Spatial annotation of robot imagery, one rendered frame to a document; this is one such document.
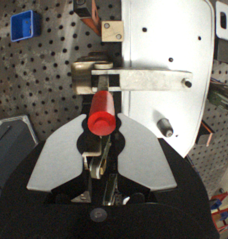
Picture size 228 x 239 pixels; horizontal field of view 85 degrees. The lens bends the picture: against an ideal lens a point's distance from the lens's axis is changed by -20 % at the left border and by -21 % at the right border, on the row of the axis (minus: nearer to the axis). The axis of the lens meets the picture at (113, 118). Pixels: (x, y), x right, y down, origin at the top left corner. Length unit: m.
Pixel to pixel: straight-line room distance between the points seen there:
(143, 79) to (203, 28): 0.21
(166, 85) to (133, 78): 0.06
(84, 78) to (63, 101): 0.42
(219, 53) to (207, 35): 0.07
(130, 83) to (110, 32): 0.09
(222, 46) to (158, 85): 0.25
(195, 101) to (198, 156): 0.67
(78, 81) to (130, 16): 0.16
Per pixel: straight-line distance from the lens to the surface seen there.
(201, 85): 0.39
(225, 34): 0.43
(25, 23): 0.70
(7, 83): 0.78
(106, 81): 0.21
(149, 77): 0.25
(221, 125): 0.98
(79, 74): 0.27
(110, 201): 0.43
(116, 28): 0.25
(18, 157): 0.69
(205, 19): 0.39
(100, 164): 0.32
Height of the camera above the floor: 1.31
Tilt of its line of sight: 62 degrees down
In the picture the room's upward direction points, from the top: 174 degrees clockwise
